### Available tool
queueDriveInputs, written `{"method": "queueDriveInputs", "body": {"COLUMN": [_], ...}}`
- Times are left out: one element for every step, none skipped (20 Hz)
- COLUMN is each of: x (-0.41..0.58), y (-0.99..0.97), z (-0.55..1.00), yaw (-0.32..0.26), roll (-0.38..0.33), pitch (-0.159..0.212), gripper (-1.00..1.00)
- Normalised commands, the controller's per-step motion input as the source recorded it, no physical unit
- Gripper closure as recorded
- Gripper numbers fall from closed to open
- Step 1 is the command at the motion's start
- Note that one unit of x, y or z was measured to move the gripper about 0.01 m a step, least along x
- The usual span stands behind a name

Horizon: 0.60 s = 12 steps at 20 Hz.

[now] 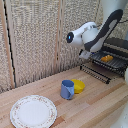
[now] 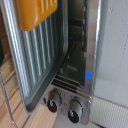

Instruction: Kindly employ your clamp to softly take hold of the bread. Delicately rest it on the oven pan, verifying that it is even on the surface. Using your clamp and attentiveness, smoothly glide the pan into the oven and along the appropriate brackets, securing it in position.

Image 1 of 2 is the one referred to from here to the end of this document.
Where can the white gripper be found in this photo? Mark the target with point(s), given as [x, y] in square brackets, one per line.
[85, 54]

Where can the black toaster oven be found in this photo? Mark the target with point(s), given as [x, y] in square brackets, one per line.
[117, 43]

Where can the woven beige folding screen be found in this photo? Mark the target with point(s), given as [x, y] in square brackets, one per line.
[30, 40]

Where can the blue mug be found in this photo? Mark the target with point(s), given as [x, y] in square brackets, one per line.
[67, 90]

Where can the small orange bread piece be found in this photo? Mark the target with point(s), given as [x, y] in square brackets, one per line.
[107, 58]

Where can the yellow bowl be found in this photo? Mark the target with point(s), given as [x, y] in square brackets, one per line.
[79, 86]

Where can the open toaster oven door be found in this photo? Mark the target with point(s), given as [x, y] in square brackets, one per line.
[95, 73]

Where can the white floral-rimmed plate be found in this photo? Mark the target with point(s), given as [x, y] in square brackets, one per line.
[33, 112]

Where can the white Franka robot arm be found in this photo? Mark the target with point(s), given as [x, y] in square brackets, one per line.
[90, 35]

